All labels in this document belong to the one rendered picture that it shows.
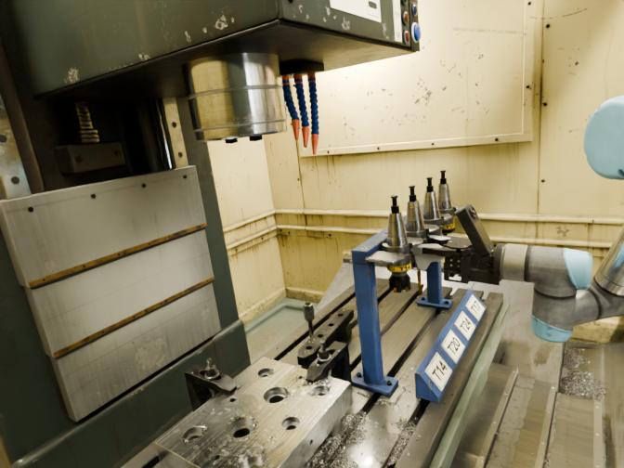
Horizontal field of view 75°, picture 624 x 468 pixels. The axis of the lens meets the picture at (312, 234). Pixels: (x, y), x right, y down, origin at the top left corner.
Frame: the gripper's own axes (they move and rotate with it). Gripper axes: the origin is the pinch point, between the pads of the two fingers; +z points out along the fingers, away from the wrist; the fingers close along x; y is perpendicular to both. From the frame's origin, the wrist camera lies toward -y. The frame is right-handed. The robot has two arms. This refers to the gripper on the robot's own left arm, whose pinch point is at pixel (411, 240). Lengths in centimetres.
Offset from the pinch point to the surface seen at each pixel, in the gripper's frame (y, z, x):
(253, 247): 29, 97, 47
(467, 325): 25.8, -10.7, 11.3
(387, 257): -2.3, -1.6, -17.6
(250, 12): -43, 2, -47
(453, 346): 25.4, -10.3, -0.6
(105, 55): -43, 33, -47
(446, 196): -6.4, -2.0, 20.7
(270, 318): 65, 90, 46
